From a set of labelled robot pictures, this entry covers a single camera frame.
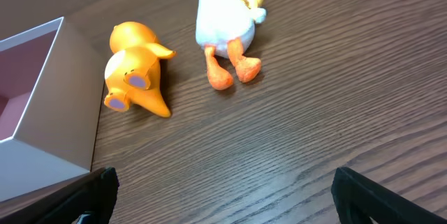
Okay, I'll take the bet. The white plush duck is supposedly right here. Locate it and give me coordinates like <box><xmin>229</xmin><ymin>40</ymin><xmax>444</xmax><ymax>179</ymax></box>
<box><xmin>196</xmin><ymin>0</ymin><xmax>267</xmax><ymax>90</ymax></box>

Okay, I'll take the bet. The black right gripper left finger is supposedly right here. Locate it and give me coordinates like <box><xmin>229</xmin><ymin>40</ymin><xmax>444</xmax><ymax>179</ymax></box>
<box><xmin>1</xmin><ymin>167</ymin><xmax>119</xmax><ymax>224</ymax></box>

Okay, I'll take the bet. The orange dinosaur toy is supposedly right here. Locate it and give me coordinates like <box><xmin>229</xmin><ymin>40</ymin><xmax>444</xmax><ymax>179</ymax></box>
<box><xmin>104</xmin><ymin>22</ymin><xmax>176</xmax><ymax>117</ymax></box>

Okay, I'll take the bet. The white cardboard box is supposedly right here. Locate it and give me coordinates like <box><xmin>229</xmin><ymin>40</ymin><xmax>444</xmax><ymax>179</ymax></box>
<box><xmin>1</xmin><ymin>17</ymin><xmax>105</xmax><ymax>200</ymax></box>

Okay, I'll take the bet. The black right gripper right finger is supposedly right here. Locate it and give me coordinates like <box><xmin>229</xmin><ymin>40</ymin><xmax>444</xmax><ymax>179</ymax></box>
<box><xmin>331</xmin><ymin>167</ymin><xmax>446</xmax><ymax>224</ymax></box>

